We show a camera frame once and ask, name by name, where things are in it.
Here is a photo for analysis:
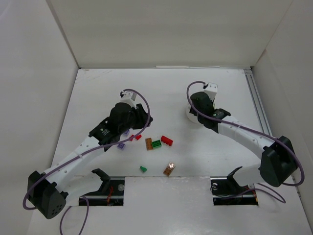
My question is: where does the white round divided container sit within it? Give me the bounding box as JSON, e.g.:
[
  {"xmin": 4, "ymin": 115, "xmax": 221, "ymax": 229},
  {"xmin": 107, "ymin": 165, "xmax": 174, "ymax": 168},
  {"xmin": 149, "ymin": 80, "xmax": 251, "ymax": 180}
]
[{"xmin": 185, "ymin": 104, "xmax": 201, "ymax": 125}]

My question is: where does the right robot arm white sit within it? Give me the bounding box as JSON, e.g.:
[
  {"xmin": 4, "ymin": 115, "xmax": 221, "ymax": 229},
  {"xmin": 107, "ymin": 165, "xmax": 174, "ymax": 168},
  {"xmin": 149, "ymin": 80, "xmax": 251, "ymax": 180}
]
[{"xmin": 190, "ymin": 92, "xmax": 298, "ymax": 187}]

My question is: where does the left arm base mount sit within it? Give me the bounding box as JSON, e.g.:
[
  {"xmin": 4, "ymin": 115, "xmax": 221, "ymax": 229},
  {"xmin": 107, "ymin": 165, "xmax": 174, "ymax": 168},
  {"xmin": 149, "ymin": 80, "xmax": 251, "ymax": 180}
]
[{"xmin": 84, "ymin": 177, "xmax": 125, "ymax": 207}]

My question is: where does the aluminium rail right edge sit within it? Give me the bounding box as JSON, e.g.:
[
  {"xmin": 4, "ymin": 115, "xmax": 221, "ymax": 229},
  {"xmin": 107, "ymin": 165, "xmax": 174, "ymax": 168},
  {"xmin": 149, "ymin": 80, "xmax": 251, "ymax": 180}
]
[{"xmin": 244, "ymin": 69, "xmax": 272, "ymax": 136}]

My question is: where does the red long lego brick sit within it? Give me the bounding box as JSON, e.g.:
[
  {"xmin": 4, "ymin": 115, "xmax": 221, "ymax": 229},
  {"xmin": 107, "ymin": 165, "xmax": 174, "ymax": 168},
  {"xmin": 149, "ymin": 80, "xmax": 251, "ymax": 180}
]
[{"xmin": 161, "ymin": 136, "xmax": 173, "ymax": 146}]

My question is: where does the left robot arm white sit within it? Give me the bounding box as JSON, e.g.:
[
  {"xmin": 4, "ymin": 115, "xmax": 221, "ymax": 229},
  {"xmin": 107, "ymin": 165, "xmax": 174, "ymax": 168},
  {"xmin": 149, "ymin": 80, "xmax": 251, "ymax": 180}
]
[{"xmin": 22, "ymin": 102, "xmax": 153, "ymax": 219}]

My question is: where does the green 2x2 lego brick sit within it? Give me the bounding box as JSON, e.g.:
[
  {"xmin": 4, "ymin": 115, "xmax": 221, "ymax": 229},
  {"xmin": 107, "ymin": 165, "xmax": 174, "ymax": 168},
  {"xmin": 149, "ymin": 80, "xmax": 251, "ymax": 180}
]
[{"xmin": 151, "ymin": 140, "xmax": 162, "ymax": 149}]

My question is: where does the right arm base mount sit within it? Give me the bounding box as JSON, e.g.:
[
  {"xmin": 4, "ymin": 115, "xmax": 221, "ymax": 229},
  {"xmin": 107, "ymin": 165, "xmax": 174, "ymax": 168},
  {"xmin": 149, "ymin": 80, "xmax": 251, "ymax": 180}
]
[{"xmin": 210, "ymin": 168, "xmax": 259, "ymax": 206}]

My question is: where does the small green lego piece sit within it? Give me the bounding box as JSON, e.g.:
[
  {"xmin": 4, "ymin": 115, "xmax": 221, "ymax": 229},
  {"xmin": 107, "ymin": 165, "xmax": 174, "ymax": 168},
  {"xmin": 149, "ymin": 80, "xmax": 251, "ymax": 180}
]
[{"xmin": 140, "ymin": 166, "xmax": 147, "ymax": 173}]

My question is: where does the orange-brown long lego plate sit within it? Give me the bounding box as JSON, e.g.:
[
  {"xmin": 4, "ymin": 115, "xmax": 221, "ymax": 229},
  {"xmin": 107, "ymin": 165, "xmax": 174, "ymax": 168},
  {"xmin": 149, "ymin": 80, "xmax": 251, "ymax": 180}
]
[{"xmin": 145, "ymin": 138, "xmax": 153, "ymax": 151}]

